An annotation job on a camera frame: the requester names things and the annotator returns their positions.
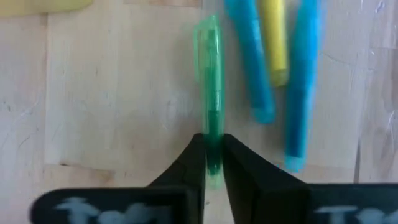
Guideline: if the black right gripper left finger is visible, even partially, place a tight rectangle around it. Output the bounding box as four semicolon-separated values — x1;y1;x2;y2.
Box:
147;133;206;224

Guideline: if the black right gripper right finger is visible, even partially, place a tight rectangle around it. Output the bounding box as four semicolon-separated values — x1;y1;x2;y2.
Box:
223;134;312;224

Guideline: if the green slim pen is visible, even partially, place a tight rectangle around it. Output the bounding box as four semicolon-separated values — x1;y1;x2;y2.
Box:
193;14;225;190

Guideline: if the blue slim pen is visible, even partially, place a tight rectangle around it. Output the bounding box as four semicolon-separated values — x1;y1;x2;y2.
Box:
282;0;323;174
224;0;277;125

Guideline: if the yellow slim pen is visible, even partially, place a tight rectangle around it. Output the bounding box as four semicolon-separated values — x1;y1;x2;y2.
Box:
259;0;290;88

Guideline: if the yellow plastic container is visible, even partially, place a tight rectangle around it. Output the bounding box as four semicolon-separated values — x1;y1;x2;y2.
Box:
0;0;94;18

